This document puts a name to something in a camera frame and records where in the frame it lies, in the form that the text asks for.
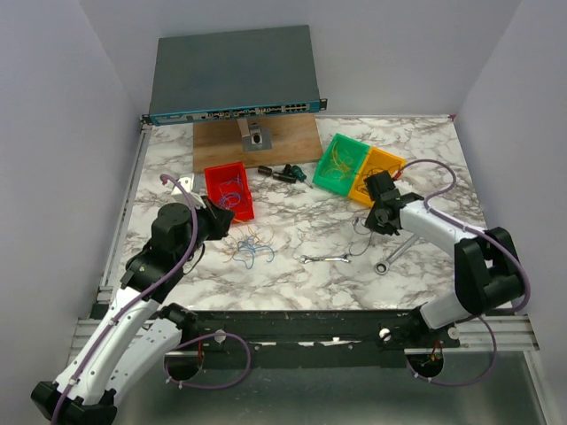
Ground green handled screwdriver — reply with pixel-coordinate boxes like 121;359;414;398
283;164;313;188

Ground wooden board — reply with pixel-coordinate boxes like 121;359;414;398
193;114;322;173

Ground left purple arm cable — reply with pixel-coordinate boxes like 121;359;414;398
49;174;253;425

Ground ratchet wrench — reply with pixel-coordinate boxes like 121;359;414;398
374;235;419;275

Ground blue purple wires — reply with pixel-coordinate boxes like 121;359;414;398
221;223;276;271

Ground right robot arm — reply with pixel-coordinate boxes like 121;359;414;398
364;172;529;347

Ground grey metal bracket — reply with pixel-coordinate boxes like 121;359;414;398
237;119;272;152

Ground black metal socket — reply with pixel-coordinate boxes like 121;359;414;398
258;166;273;176

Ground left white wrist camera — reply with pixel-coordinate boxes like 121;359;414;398
171;174;206;209

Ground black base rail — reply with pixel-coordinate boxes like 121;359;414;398
157;304;460;370

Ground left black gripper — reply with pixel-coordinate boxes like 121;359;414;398
177;195;236;265

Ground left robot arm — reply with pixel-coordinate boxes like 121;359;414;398
31;197;235;424

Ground yellow plastic bin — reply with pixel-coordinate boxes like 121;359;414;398
348;147;406;207

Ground red plastic bin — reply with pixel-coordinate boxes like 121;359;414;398
204;162;255;222

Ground small open-end wrench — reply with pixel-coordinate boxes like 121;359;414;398
299;254;352;264

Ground grey network switch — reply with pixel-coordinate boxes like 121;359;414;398
145;25;328;126

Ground green plastic bin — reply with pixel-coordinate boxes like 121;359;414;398
313;134;370;197

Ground black cylindrical bit holder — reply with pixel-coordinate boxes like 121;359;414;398
272;172;297;184

